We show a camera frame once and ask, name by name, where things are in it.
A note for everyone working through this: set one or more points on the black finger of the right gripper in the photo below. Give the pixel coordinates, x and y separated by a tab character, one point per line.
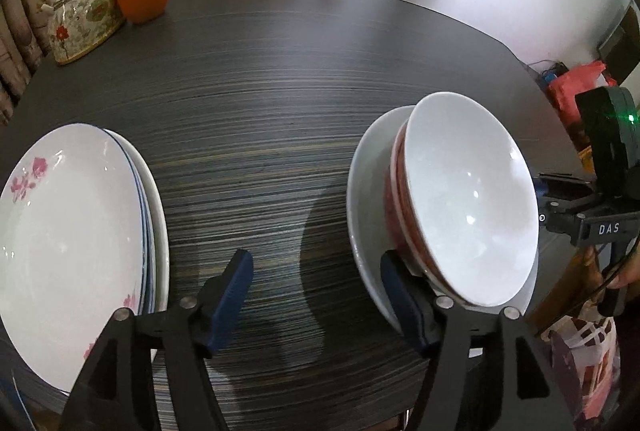
561	198

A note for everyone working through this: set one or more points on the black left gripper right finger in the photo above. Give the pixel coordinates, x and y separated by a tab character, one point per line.
484	371

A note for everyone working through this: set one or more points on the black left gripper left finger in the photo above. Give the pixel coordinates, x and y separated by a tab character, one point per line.
115	389

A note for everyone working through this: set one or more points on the large white bowl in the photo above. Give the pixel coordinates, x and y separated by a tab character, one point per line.
473	198

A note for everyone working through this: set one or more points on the red-patterned white bowl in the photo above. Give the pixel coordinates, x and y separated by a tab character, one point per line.
401	222

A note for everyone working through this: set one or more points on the grey-white shallow plate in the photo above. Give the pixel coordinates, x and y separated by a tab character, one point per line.
368	234

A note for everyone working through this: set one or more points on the person's hand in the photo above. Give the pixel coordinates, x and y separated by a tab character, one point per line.
628	274

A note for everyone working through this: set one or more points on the red plastic bag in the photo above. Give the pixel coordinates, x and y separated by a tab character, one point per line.
561	92

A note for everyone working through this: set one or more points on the pink white plastic bag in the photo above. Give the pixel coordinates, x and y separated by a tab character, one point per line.
586	363

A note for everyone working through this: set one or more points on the bottom white plate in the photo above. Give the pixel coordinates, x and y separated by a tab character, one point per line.
158	223

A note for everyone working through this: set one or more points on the pink floral white plate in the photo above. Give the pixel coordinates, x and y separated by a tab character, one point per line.
71	248

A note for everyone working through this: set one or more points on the blue-rimmed white plate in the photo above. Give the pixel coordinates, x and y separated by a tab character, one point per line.
146	303

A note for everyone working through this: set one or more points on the beige patterned curtain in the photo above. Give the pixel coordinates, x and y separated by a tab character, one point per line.
24	44

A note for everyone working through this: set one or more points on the floral ceramic teapot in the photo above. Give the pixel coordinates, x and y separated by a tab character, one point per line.
76	27

